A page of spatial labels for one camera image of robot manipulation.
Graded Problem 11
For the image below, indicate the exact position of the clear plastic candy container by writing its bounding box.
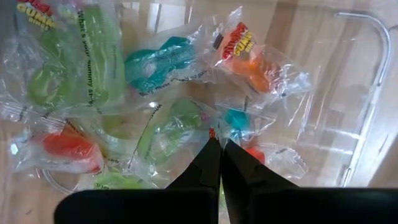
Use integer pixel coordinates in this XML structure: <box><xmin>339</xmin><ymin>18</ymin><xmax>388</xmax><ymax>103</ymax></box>
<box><xmin>0</xmin><ymin>0</ymin><xmax>393</xmax><ymax>192</ymax></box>

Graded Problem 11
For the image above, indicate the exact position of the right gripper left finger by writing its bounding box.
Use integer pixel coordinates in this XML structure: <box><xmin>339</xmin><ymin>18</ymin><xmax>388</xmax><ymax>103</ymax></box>
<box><xmin>53</xmin><ymin>138</ymin><xmax>223</xmax><ymax>224</ymax></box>

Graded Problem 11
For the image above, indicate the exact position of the red gummy candy packet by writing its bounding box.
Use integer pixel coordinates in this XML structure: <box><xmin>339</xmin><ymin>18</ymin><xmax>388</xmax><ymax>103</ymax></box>
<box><xmin>11</xmin><ymin>123</ymin><xmax>105</xmax><ymax>175</ymax></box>
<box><xmin>244</xmin><ymin>142</ymin><xmax>308</xmax><ymax>181</ymax></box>

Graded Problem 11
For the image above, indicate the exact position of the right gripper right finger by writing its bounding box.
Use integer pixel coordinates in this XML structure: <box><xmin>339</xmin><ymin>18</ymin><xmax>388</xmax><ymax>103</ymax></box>
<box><xmin>221</xmin><ymin>139</ymin><xmax>398</xmax><ymax>224</ymax></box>

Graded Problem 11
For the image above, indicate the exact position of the teal gummy candy packet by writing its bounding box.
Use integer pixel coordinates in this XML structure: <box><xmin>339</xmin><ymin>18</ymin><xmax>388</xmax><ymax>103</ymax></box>
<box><xmin>124</xmin><ymin>30</ymin><xmax>218</xmax><ymax>97</ymax></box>

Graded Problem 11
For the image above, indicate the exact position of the green gummy candy packet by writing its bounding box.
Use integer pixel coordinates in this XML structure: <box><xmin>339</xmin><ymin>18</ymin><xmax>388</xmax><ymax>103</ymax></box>
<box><xmin>76</xmin><ymin>2</ymin><xmax>127</xmax><ymax>110</ymax></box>
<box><xmin>99</xmin><ymin>113</ymin><xmax>144</xmax><ymax>147</ymax></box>
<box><xmin>129</xmin><ymin>99</ymin><xmax>220</xmax><ymax>177</ymax></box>
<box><xmin>0</xmin><ymin>0</ymin><xmax>91</xmax><ymax>122</ymax></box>
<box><xmin>91</xmin><ymin>170</ymin><xmax>159</xmax><ymax>191</ymax></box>

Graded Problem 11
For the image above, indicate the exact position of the blue gummy candy packet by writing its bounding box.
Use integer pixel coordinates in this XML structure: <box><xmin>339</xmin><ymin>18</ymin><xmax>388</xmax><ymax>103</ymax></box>
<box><xmin>217</xmin><ymin>104</ymin><xmax>279</xmax><ymax>147</ymax></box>

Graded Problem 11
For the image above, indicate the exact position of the orange gummy candy packet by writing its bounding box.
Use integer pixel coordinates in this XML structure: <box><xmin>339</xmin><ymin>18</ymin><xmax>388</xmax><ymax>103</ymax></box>
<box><xmin>211</xmin><ymin>6</ymin><xmax>312</xmax><ymax>103</ymax></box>

